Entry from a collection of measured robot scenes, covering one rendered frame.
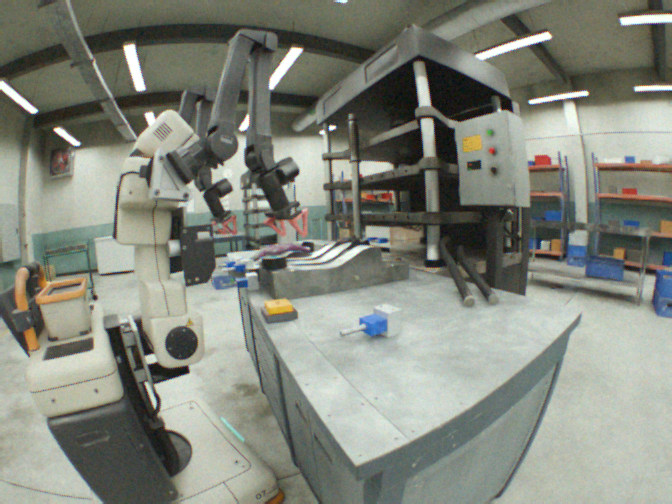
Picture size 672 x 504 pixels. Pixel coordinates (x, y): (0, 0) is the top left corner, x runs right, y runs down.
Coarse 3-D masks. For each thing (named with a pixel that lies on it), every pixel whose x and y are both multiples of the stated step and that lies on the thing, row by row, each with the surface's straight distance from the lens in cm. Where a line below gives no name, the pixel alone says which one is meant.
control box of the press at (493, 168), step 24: (480, 120) 131; (504, 120) 124; (480, 144) 129; (504, 144) 122; (480, 168) 128; (504, 168) 121; (480, 192) 127; (504, 192) 120; (528, 192) 131; (504, 216) 130
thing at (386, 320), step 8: (384, 304) 62; (376, 312) 60; (384, 312) 58; (392, 312) 58; (400, 312) 59; (360, 320) 58; (368, 320) 57; (376, 320) 57; (384, 320) 57; (392, 320) 58; (400, 320) 60; (352, 328) 56; (360, 328) 56; (368, 328) 56; (376, 328) 57; (384, 328) 58; (392, 328) 59; (400, 328) 61
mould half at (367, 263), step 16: (352, 256) 92; (368, 256) 95; (272, 272) 84; (288, 272) 85; (304, 272) 86; (320, 272) 88; (336, 272) 90; (352, 272) 93; (368, 272) 96; (384, 272) 100; (400, 272) 104; (272, 288) 87; (288, 288) 86; (304, 288) 87; (320, 288) 89; (336, 288) 91; (352, 288) 94
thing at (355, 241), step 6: (342, 240) 113; (348, 240) 110; (354, 240) 109; (366, 240) 101; (336, 246) 112; (348, 246) 102; (354, 246) 99; (324, 252) 110; (342, 252) 101; (312, 258) 109; (318, 258) 106; (336, 258) 99; (300, 264) 96; (306, 264) 96; (312, 264) 97; (318, 264) 98; (324, 264) 95
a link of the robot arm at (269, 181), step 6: (276, 168) 81; (264, 174) 79; (270, 174) 78; (276, 174) 79; (282, 174) 81; (258, 180) 79; (264, 180) 78; (270, 180) 78; (276, 180) 79; (282, 180) 82; (264, 186) 78; (270, 186) 78; (276, 186) 78; (264, 192) 80; (270, 192) 78
